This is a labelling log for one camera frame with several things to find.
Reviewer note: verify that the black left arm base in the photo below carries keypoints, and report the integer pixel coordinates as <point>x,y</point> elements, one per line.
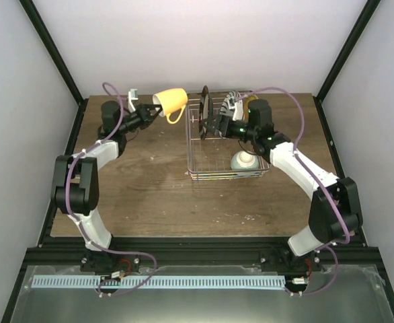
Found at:
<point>103,263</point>

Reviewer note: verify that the yellow ceramic mug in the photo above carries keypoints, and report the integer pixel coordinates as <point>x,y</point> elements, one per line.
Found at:
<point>171,101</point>

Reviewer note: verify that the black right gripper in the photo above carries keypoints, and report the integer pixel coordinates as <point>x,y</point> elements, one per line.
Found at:
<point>221,120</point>

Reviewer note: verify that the green dotted white bowl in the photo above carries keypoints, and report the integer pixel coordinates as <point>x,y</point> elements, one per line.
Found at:
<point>244,164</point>

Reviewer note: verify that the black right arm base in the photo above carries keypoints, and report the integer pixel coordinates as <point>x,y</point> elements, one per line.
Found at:
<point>282,260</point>

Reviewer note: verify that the steel wire dish rack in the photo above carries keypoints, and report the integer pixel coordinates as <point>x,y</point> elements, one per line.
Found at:
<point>210,159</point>

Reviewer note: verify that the light blue slotted cable duct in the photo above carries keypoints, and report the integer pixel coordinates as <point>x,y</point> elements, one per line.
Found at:
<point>160,282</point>

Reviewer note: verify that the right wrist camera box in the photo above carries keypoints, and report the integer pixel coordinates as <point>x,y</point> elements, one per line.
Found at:
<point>235,109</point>

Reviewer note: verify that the black aluminium frame post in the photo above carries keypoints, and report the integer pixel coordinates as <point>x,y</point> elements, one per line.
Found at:
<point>353,37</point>
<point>49,44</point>

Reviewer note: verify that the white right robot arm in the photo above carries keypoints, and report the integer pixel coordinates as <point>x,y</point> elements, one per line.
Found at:
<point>335,211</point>

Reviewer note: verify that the black front frame rail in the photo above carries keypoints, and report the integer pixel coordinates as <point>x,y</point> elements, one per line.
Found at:
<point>175,251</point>

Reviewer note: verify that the dark multicolour rimmed plate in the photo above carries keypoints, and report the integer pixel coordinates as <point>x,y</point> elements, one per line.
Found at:
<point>205,111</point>

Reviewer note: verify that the blue striped white plate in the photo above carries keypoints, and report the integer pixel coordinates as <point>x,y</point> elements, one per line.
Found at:
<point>224,106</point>

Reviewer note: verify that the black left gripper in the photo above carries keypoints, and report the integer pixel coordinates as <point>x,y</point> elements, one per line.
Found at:
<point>144,116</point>

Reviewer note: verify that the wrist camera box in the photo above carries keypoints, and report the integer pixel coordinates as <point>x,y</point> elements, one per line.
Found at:
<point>235,109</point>
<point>132,97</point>

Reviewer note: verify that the black aluminium frame post left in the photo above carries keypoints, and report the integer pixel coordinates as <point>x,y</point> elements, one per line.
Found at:
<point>49,44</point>

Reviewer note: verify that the yellow woven bamboo plate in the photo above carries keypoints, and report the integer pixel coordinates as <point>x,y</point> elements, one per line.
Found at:
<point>246,102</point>

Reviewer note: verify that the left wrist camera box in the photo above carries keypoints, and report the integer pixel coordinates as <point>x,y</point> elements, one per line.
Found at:
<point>132,97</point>

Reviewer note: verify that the black aluminium frame post right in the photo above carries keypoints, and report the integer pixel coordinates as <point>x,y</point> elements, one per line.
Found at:
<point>353,37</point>

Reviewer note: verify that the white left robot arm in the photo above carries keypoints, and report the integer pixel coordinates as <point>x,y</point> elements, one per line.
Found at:
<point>75,184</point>

